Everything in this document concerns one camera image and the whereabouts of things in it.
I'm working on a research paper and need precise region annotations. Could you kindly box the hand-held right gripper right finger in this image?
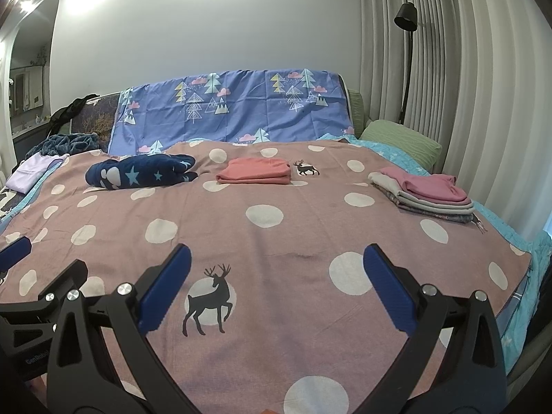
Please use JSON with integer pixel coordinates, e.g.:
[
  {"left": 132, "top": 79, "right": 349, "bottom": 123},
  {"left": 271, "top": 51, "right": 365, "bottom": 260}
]
[{"left": 363, "top": 243, "right": 508, "bottom": 414}]

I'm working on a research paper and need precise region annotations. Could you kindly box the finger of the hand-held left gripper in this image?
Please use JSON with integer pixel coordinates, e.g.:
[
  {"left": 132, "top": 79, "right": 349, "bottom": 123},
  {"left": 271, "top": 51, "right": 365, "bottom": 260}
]
[
  {"left": 0, "top": 259, "right": 89, "bottom": 357},
  {"left": 0, "top": 236, "right": 34, "bottom": 272}
]

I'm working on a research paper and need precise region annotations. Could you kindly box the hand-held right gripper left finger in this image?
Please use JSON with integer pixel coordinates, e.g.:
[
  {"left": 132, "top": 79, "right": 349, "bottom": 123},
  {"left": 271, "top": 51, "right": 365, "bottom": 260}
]
[{"left": 45, "top": 243, "right": 203, "bottom": 414}]

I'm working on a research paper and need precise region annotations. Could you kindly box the pink long-sleeved shirt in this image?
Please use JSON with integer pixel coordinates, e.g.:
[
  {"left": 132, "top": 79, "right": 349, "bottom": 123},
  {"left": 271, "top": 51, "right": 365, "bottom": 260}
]
[{"left": 216, "top": 157, "right": 292, "bottom": 186}]

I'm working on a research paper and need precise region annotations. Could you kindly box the stack of folded clothes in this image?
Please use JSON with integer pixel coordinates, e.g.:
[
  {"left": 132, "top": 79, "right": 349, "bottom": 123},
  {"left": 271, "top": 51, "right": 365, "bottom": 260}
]
[{"left": 368, "top": 171, "right": 475, "bottom": 212}]

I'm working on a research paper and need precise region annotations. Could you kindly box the cartoon-print quilt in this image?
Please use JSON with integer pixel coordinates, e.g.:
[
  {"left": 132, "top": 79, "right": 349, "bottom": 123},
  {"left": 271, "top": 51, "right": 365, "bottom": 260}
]
[{"left": 0, "top": 187, "right": 27, "bottom": 220}]

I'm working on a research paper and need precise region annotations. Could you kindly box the lavender cloth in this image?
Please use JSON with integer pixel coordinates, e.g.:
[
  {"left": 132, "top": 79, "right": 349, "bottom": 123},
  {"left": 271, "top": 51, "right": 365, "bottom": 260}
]
[{"left": 4, "top": 154, "right": 70, "bottom": 193}]

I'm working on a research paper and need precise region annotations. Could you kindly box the folded grey garment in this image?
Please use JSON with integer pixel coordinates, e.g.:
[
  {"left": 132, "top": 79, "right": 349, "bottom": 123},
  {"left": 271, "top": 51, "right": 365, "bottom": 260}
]
[{"left": 397, "top": 203, "right": 477, "bottom": 225}]

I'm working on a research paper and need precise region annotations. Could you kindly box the pink polka-dot blanket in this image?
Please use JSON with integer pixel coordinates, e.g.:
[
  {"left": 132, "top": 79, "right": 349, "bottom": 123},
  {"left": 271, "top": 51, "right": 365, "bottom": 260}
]
[{"left": 0, "top": 136, "right": 533, "bottom": 414}]

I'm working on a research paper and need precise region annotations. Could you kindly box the folded pink garment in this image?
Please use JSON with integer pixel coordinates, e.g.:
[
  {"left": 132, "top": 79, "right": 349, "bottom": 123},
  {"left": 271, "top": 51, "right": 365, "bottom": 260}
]
[{"left": 382, "top": 166, "right": 474, "bottom": 205}]

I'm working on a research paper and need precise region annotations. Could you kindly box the navy star-print blanket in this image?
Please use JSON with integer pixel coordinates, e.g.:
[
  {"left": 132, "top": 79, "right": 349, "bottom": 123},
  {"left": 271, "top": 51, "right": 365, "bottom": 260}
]
[{"left": 85, "top": 153, "right": 199, "bottom": 190}]

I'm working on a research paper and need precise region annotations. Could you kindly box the dark teal fuzzy blanket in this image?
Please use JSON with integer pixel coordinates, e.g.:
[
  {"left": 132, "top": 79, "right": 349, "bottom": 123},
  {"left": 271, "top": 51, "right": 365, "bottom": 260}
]
[{"left": 26, "top": 133, "right": 102, "bottom": 160}]

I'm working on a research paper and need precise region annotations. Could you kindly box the green pillow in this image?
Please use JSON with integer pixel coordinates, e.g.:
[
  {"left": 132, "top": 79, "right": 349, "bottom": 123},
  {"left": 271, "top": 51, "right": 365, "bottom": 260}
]
[{"left": 360, "top": 119, "right": 443, "bottom": 169}]

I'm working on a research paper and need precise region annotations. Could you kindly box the black garment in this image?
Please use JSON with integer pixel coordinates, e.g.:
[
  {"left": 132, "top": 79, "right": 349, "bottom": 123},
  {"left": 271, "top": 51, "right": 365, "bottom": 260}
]
[{"left": 49, "top": 93, "right": 102, "bottom": 136}]

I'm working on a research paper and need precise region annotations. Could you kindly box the dark printed headboard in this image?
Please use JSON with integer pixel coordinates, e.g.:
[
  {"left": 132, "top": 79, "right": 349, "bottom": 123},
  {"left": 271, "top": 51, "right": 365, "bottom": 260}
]
[{"left": 69, "top": 92, "right": 121, "bottom": 151}]

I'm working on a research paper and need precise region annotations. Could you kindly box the arched doorway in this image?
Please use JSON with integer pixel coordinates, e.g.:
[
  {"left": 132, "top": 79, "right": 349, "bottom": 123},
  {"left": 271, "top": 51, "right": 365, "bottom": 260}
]
[{"left": 9, "top": 0, "right": 61, "bottom": 139}]

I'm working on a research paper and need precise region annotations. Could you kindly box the sage green cushion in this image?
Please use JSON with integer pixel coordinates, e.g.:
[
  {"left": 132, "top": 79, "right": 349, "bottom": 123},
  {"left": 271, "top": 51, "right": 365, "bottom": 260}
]
[{"left": 347, "top": 90, "right": 369, "bottom": 128}]

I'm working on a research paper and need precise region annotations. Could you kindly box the blue tree-print sheet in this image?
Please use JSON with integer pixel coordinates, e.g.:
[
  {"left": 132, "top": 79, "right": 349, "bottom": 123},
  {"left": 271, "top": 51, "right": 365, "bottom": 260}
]
[{"left": 107, "top": 68, "right": 356, "bottom": 156}]

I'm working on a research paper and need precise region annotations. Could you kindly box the white pleated curtain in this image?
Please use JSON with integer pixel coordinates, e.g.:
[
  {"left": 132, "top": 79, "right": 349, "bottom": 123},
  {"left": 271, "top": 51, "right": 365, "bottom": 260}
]
[{"left": 360, "top": 0, "right": 552, "bottom": 242}]

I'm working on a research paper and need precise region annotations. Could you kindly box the black floor lamp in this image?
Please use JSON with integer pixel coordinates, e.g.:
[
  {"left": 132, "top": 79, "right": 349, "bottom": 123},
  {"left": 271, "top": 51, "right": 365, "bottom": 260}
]
[{"left": 394, "top": 2, "right": 418, "bottom": 126}]

